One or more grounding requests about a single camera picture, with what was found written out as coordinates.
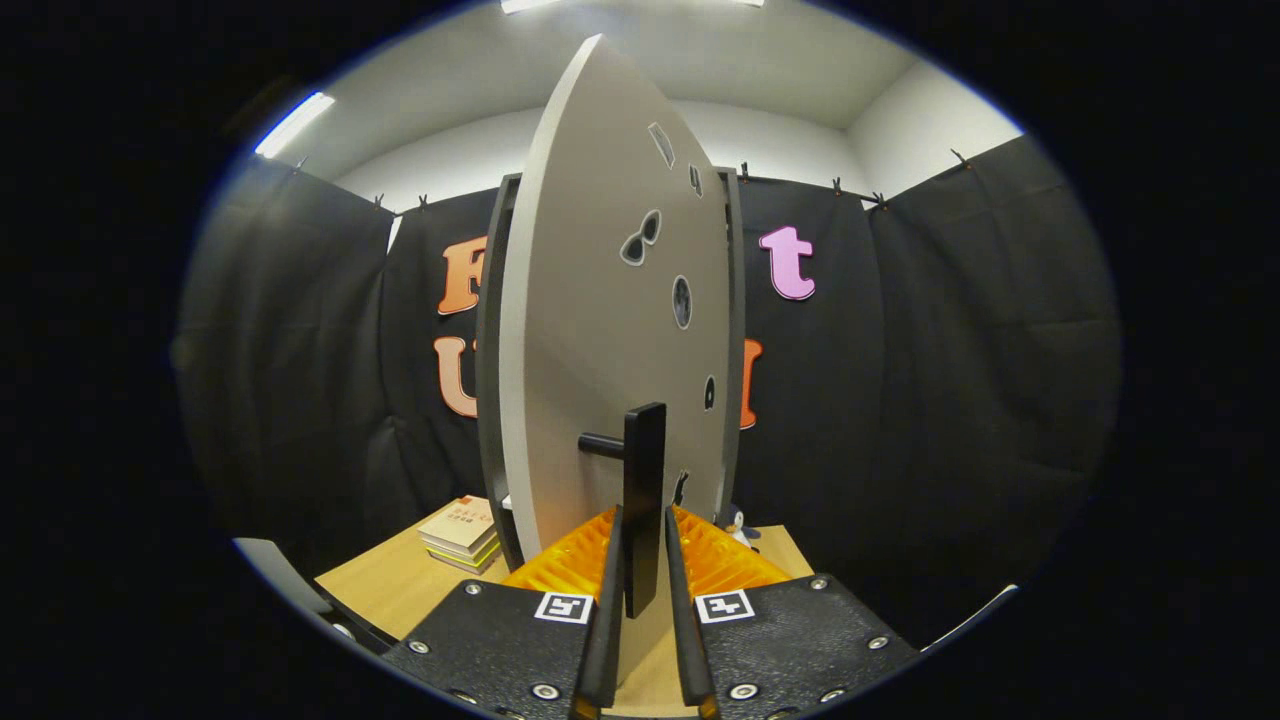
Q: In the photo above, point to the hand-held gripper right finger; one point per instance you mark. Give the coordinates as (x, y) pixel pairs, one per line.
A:
(683, 640)

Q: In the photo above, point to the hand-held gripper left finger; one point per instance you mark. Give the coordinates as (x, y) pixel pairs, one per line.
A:
(612, 620)

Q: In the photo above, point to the grey shoe cabinet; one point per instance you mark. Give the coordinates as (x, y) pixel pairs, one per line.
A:
(488, 350)

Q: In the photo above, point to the beige shoe cabinet door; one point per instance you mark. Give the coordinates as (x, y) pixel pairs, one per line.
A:
(580, 300)

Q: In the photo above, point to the penguin plush toy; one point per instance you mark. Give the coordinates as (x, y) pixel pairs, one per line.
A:
(738, 525)

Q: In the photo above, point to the yellow edged book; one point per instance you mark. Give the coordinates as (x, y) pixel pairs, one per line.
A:
(470, 560)

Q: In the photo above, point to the cream cover book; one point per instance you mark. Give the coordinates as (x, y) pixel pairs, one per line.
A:
(460, 522)

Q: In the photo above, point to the black backdrop cloth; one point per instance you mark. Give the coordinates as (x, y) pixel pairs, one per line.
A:
(950, 400)

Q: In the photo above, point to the narrow ceiling light strip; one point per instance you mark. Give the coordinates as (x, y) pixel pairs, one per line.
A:
(295, 123)

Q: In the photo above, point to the wide ceiling light panel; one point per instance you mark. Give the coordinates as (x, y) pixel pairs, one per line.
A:
(530, 4)

